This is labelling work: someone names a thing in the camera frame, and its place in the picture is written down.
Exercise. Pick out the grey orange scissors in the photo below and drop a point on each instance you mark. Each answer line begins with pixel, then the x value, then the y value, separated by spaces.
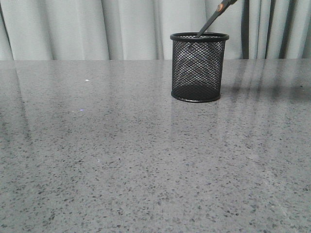
pixel 222 6

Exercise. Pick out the black mesh pen holder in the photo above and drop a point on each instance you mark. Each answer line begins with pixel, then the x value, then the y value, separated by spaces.
pixel 197 66

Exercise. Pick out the grey curtain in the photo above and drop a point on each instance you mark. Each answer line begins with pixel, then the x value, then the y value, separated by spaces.
pixel 141 29

